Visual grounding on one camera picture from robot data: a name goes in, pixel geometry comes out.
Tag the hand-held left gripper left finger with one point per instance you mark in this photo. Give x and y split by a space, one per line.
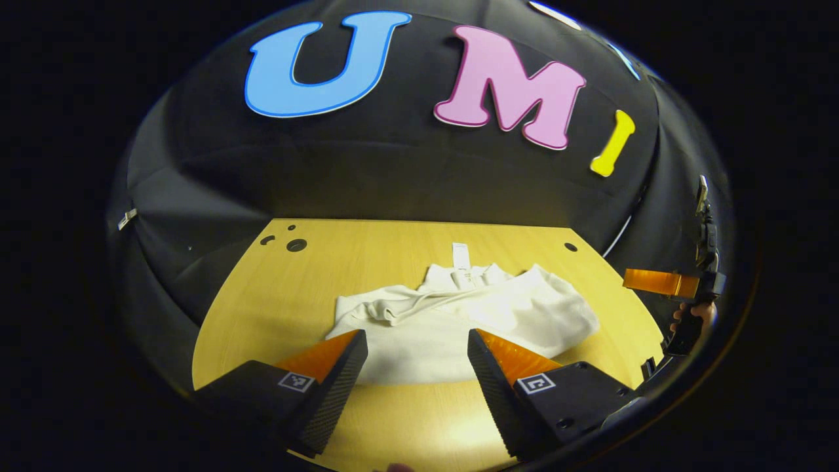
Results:
337 393

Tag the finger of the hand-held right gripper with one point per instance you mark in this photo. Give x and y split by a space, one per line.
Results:
659 282

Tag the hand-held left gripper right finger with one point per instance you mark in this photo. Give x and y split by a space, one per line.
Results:
495 393

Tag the white zip sweatshirt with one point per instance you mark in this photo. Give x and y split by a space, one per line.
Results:
459 328

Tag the black backdrop cloth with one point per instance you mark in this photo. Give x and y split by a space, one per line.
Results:
393 177

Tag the small white clip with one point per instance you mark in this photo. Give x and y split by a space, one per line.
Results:
127 218

